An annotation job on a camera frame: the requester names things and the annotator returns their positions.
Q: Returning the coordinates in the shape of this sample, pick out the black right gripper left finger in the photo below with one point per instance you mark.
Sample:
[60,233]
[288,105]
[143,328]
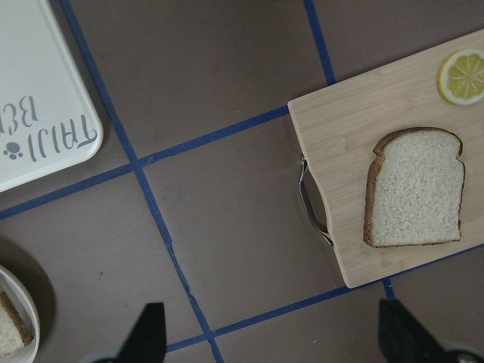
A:
[147,339]

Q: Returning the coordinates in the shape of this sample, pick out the cream bear tray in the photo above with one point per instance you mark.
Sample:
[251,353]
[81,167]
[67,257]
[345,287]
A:
[48,120]

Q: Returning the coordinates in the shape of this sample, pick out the cream round plate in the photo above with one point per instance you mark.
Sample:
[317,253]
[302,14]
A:
[26,309]

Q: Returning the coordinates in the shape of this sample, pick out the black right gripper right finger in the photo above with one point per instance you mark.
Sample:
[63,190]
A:
[402,338]

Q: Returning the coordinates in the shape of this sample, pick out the bread slice on plate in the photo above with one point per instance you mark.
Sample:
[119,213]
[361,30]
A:
[14,333]

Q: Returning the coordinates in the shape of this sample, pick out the lemon slice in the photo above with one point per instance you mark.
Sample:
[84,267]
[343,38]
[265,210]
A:
[460,79]

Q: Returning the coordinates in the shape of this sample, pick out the wooden cutting board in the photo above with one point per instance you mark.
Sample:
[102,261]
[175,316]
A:
[338,127]

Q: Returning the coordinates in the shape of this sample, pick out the bread slice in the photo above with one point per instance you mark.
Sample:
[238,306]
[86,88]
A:
[414,189]
[14,333]

